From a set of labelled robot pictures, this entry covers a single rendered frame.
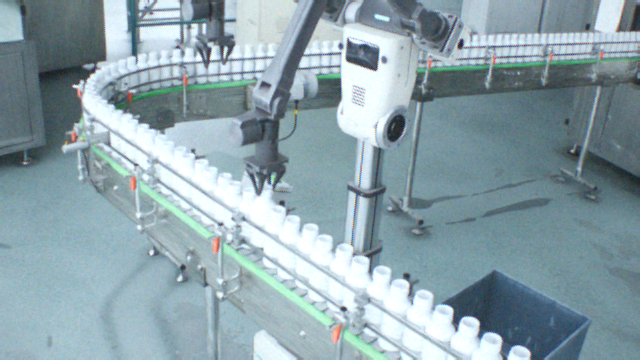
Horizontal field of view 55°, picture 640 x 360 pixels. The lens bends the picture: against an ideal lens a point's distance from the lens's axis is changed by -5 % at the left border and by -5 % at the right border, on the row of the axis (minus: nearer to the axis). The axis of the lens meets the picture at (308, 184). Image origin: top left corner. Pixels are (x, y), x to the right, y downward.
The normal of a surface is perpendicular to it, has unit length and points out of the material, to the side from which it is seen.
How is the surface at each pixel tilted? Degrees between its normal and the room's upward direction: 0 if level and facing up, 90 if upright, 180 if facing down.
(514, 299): 90
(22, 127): 90
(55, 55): 90
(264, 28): 90
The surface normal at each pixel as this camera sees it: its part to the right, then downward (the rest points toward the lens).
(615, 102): -0.91, 0.14
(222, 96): 0.40, 0.42
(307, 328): -0.74, 0.26
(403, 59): 0.67, 0.36
